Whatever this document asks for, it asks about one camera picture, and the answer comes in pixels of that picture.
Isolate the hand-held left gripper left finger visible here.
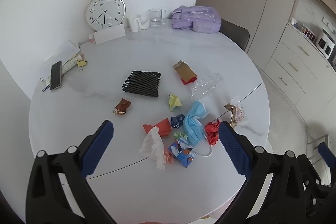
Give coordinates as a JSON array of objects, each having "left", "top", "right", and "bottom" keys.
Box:
[{"left": 25, "top": 120, "right": 117, "bottom": 224}]

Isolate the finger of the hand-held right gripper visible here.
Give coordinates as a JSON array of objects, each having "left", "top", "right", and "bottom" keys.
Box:
[{"left": 318, "top": 142, "right": 335, "bottom": 170}]

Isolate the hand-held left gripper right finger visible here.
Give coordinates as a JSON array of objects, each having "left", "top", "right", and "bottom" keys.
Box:
[{"left": 214, "top": 121, "right": 310, "bottom": 224}]

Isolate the red paper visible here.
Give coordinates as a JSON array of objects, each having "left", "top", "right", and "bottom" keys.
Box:
[{"left": 204, "top": 120, "right": 222, "bottom": 146}]

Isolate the clear snack bag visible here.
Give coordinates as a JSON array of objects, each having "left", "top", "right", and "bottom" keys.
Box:
[{"left": 224, "top": 97, "right": 247, "bottom": 128}]

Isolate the brown wrapper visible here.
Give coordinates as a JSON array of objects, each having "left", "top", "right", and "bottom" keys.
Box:
[{"left": 112, "top": 98, "right": 132, "bottom": 115}]

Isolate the blue face mask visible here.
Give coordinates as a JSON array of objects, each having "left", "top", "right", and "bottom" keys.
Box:
[{"left": 182, "top": 99, "right": 213, "bottom": 157}]

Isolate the blue bird print box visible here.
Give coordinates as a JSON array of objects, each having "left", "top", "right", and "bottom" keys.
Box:
[{"left": 168, "top": 138, "right": 197, "bottom": 168}]

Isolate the white tissue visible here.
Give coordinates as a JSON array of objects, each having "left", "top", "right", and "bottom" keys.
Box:
[{"left": 139, "top": 126, "right": 167, "bottom": 171}]

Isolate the dark blue wrapper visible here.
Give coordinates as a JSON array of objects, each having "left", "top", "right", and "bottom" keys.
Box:
[{"left": 171, "top": 114, "right": 185, "bottom": 128}]

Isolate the pink-orange paper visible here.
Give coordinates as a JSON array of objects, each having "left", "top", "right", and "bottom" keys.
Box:
[{"left": 163, "top": 148, "right": 176, "bottom": 165}]

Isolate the orange-red paper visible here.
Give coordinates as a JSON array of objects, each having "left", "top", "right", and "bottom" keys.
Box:
[{"left": 143, "top": 118, "right": 173, "bottom": 138}]

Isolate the clear plastic bottle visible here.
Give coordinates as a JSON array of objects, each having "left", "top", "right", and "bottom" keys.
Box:
[{"left": 190, "top": 72, "right": 223, "bottom": 101}]

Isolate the yellow paper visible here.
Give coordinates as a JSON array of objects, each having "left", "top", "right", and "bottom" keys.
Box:
[{"left": 168, "top": 94, "right": 182, "bottom": 111}]

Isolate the black foam net sleeve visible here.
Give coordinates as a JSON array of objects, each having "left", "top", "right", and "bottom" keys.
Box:
[{"left": 122, "top": 70, "right": 161, "bottom": 98}]

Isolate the brown paper bag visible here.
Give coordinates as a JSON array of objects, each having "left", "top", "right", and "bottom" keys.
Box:
[{"left": 173, "top": 60, "right": 198, "bottom": 85}]

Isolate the black smartphone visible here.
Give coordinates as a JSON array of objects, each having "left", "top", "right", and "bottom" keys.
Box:
[{"left": 50, "top": 61, "right": 63, "bottom": 91}]

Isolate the white ruler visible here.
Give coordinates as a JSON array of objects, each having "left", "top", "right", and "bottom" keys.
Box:
[{"left": 62, "top": 55, "right": 84, "bottom": 73}]

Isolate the pile of white papers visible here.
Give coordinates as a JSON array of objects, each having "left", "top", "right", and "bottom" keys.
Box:
[{"left": 39, "top": 40, "right": 81, "bottom": 83}]

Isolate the beige drawer cabinet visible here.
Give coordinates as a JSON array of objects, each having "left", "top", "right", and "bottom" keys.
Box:
[{"left": 264, "top": 23, "right": 336, "bottom": 119}]

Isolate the white microwave oven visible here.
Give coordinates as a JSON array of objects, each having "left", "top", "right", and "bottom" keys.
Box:
[{"left": 316, "top": 28, "right": 336, "bottom": 59}]

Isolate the white folded card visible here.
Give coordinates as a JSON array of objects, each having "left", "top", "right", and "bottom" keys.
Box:
[{"left": 93, "top": 23, "right": 126, "bottom": 45}]

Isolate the dark grey chair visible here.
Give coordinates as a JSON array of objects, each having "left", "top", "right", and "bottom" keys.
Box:
[{"left": 220, "top": 18, "right": 250, "bottom": 52}]

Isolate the white ceramic mug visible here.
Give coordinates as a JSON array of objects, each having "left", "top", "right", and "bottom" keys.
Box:
[{"left": 127, "top": 14, "right": 142, "bottom": 32}]

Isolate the purple backpack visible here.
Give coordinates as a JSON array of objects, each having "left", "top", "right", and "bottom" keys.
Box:
[{"left": 171, "top": 6, "right": 222, "bottom": 34}]

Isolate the clear glass mug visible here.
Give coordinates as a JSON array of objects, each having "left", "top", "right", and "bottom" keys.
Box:
[{"left": 149, "top": 8, "right": 167, "bottom": 28}]

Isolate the beige wall cabinet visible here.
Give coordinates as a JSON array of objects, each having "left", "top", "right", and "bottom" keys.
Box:
[{"left": 196, "top": 0, "right": 302, "bottom": 71}]

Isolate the white wire rack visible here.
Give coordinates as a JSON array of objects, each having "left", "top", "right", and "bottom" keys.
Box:
[{"left": 301, "top": 24, "right": 318, "bottom": 41}]

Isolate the round white wall clock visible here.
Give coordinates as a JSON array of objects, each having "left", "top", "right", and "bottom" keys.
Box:
[{"left": 85, "top": 0, "right": 126, "bottom": 31}]

